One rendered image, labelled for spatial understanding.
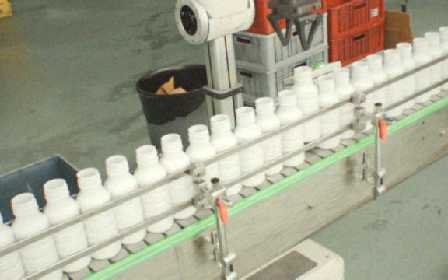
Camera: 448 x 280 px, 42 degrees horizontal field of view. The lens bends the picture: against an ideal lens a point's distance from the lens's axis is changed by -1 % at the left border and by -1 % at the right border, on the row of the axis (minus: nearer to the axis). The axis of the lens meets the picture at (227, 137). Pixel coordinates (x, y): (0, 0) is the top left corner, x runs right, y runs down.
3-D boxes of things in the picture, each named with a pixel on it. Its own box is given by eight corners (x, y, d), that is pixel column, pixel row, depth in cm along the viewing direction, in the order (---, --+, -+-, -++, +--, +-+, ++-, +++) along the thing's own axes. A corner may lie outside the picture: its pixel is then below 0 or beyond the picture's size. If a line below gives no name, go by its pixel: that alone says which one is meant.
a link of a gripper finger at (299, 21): (302, 56, 121) (299, 11, 117) (278, 50, 126) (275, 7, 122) (325, 47, 124) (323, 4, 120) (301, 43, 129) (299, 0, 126)
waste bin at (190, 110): (183, 218, 300) (166, 102, 272) (139, 187, 333) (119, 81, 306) (252, 185, 323) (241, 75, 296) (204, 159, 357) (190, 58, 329)
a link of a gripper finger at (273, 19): (290, 53, 123) (287, 8, 119) (267, 47, 129) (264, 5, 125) (313, 45, 127) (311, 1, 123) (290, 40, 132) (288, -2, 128)
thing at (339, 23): (333, 40, 400) (331, 8, 391) (289, 32, 429) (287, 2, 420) (386, 19, 434) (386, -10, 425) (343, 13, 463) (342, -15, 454)
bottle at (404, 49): (413, 110, 150) (415, 48, 143) (389, 110, 152) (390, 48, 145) (414, 102, 155) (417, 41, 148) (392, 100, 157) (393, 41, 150)
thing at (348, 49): (333, 71, 409) (332, 40, 400) (290, 61, 438) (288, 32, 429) (385, 49, 443) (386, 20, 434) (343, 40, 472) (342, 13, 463)
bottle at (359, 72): (358, 135, 140) (358, 70, 133) (342, 127, 145) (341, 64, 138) (377, 128, 143) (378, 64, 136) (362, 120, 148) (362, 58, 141)
